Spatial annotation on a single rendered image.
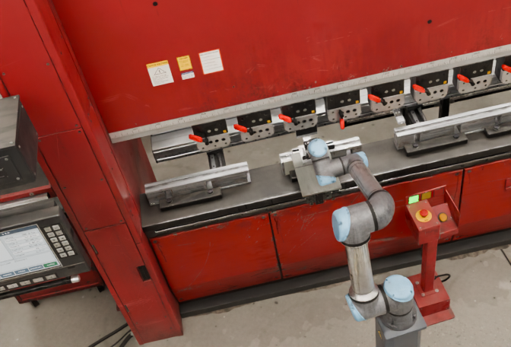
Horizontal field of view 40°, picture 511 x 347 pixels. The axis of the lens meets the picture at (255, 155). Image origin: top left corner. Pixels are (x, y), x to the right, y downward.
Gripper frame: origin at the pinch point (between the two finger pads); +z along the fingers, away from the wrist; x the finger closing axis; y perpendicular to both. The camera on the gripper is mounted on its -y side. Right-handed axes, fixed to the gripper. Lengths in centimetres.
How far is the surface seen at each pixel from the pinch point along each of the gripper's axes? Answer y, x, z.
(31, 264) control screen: -18, 117, -57
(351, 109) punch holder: 16.7, -20.9, -10.3
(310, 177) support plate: -8.9, 3.1, -1.4
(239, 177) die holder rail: -1.3, 35.2, 14.3
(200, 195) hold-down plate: -5, 55, 14
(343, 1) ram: 54, -20, -54
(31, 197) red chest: 12, 136, 20
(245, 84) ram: 34, 23, -31
